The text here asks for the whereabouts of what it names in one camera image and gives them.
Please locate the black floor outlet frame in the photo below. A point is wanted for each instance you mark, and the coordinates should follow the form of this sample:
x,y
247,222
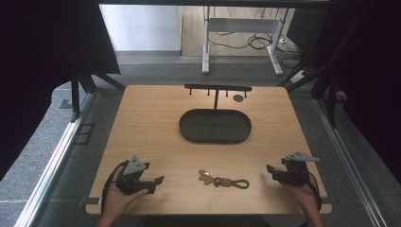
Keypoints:
x,y
83,134

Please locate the white power strip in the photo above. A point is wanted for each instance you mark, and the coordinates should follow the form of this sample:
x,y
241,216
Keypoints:
x,y
298,76

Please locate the person's left hand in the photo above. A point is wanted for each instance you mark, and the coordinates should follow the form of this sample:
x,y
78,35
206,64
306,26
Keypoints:
x,y
118,201

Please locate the white desk frame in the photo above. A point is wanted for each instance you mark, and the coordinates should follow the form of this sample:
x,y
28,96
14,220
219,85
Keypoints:
x,y
242,24

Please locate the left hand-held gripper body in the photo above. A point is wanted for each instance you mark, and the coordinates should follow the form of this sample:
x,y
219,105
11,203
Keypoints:
x,y
132,184

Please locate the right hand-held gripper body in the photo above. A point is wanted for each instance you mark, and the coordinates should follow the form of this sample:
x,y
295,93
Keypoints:
x,y
296,171

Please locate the black metal stand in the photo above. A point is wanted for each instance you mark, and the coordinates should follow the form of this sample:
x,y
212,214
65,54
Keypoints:
x,y
331,94
75,94

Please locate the black key rack with tray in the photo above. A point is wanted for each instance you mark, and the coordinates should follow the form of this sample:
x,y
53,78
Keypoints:
x,y
215,126

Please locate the aluminium floor rail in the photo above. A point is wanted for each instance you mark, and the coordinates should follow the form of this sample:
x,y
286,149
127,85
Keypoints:
x,y
346,157
53,160

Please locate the person's right hand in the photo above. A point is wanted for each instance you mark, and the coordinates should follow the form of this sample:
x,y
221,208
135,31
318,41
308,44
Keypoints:
x,y
304,194

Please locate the black curtain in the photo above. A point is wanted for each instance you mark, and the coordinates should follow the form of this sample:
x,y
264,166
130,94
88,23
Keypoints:
x,y
369,63
47,47

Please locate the round dark sticker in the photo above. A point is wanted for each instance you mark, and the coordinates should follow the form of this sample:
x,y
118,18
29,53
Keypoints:
x,y
238,98

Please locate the black tape strip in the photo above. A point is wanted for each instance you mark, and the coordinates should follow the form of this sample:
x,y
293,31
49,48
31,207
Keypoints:
x,y
90,201

